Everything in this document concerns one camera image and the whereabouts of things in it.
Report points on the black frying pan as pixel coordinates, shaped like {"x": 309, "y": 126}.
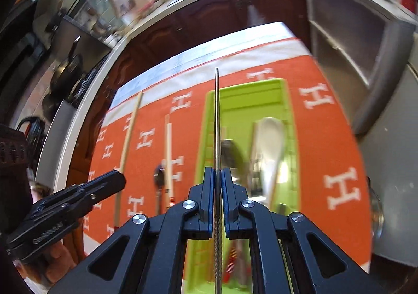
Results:
{"x": 52, "y": 106}
{"x": 67, "y": 72}

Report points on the shiny round object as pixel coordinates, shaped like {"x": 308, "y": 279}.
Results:
{"x": 375, "y": 212}

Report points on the small metal spoon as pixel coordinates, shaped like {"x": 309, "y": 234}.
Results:
{"x": 160, "y": 178}

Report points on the grey metal panel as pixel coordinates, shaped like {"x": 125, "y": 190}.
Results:
{"x": 85, "y": 32}

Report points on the orange printed blanket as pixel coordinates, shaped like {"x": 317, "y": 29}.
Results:
{"x": 326, "y": 137}

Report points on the grey open shelf cabinet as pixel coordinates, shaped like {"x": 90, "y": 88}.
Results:
{"x": 346, "y": 36}

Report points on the green plastic utensil tray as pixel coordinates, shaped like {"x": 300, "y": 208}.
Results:
{"x": 248, "y": 98}

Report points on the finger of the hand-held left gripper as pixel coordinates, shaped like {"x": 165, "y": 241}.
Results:
{"x": 104, "y": 192}
{"x": 107, "y": 178}

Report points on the red striped chopstick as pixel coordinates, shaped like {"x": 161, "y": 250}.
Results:
{"x": 232, "y": 258}
{"x": 169, "y": 150}

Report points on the black kettle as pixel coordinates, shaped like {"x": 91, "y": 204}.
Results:
{"x": 32, "y": 132}

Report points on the grey appliance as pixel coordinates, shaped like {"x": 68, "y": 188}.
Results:
{"x": 392, "y": 183}

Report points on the large metal spoon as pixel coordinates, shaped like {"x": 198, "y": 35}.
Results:
{"x": 233, "y": 155}

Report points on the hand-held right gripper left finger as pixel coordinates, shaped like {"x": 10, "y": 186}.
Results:
{"x": 212, "y": 202}

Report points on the black gas stove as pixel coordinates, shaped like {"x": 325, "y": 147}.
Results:
{"x": 94, "y": 78}

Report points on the twisted metal chopstick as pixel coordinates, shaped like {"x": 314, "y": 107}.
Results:
{"x": 217, "y": 117}

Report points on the white ceramic spoon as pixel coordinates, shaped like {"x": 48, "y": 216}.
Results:
{"x": 271, "y": 143}

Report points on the wooden chopstick red tip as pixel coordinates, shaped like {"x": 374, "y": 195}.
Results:
{"x": 137, "y": 111}

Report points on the person's left hand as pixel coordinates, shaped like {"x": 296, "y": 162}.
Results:
{"x": 62, "y": 258}

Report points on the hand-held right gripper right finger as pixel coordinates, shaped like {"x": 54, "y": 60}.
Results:
{"x": 226, "y": 202}

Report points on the dark wooden kitchen cabinets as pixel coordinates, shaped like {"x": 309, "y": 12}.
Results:
{"x": 212, "y": 23}

